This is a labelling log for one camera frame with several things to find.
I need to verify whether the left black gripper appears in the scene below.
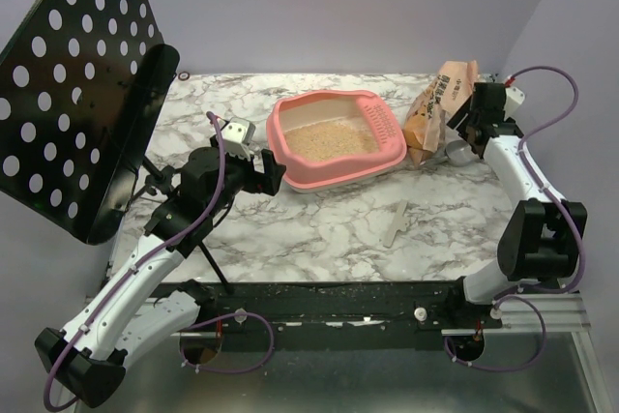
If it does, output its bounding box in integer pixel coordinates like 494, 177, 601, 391
207, 135, 287, 218

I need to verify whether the silver metal litter scoop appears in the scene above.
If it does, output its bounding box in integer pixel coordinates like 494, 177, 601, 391
431, 139, 476, 166

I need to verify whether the beige cat litter bag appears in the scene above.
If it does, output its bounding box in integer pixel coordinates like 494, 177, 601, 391
402, 60, 479, 167

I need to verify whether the grey bag sealing clip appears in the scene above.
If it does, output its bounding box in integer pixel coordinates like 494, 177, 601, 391
382, 200, 410, 248

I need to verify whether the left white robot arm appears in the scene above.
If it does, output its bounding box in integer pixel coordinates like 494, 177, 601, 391
35, 147, 286, 412

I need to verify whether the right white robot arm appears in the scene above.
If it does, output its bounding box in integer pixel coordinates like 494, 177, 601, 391
444, 82, 587, 328

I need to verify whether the pink cat litter box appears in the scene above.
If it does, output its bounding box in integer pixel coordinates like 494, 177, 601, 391
266, 90, 407, 192

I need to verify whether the clean litter in box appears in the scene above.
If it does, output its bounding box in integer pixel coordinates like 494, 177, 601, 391
284, 122, 378, 162

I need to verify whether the black perforated music stand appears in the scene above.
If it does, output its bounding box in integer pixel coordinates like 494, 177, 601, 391
0, 0, 233, 294

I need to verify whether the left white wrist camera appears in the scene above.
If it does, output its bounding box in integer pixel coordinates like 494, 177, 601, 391
221, 117, 255, 161

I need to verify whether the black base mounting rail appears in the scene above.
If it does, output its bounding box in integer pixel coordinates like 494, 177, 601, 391
153, 280, 502, 351

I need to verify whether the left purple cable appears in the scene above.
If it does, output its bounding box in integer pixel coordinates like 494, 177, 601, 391
42, 111, 276, 411

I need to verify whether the purple cable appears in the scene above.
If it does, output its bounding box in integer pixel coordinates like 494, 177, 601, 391
42, 111, 276, 411
444, 66, 589, 369

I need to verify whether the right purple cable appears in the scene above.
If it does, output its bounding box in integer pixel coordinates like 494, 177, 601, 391
444, 66, 589, 369

